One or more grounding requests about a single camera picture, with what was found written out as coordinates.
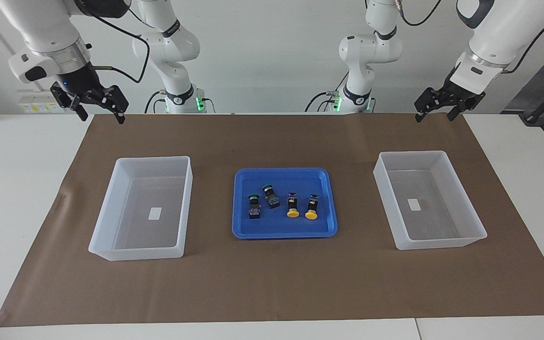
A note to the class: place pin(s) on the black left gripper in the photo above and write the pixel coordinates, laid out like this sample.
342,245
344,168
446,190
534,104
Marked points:
446,97

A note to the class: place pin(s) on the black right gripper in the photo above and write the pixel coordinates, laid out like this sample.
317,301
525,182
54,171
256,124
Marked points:
80,87

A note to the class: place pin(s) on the yellow push button switch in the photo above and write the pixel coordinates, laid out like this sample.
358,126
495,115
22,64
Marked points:
311,215
293,213

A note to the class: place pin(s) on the green push button switch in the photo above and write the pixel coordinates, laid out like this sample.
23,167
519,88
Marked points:
272,199
254,210

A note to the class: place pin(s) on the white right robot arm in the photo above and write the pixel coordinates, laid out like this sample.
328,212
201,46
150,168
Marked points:
45,33

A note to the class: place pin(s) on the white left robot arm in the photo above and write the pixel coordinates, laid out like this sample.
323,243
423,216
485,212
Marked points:
489,42

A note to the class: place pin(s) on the white paper label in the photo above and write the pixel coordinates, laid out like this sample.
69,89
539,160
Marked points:
155,213
413,204

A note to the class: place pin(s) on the translucent white plastic box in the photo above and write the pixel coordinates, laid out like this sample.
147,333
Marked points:
428,226
135,231

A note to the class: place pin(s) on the blue plastic tray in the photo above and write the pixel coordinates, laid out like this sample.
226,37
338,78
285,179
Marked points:
281,229

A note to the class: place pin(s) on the brown paper table mat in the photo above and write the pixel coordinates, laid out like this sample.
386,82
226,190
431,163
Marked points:
272,283

